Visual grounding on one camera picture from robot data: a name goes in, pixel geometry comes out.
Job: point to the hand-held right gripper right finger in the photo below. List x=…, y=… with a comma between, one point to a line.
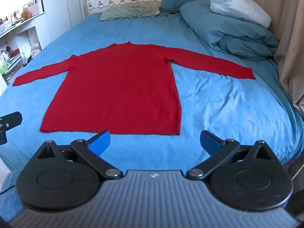
x=210, y=142

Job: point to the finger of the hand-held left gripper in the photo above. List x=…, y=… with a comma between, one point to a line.
x=11, y=121

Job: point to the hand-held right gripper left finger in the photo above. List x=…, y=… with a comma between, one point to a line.
x=101, y=143

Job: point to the red knit sweater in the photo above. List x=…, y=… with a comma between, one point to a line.
x=116, y=92

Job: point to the blue bed sheet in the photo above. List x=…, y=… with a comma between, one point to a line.
x=225, y=104

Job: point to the row of small shelf bottles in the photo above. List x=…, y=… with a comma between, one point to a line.
x=6, y=57

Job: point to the blue fluffy rug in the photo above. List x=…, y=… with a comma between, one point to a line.
x=9, y=194

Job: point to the white plastic bag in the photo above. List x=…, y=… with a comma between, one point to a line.
x=35, y=48

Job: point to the white shelf unit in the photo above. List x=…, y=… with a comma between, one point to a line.
x=16, y=35

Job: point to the orange jar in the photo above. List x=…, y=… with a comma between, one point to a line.
x=26, y=14

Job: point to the blue duvet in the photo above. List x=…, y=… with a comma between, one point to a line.
x=228, y=35

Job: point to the white wardrobe with dark panel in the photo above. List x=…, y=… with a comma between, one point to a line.
x=60, y=2

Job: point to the beige curtain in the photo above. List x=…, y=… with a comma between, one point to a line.
x=288, y=40

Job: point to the green pillow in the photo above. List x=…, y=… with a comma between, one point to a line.
x=129, y=11

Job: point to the white pillow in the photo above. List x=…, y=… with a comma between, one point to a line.
x=239, y=6

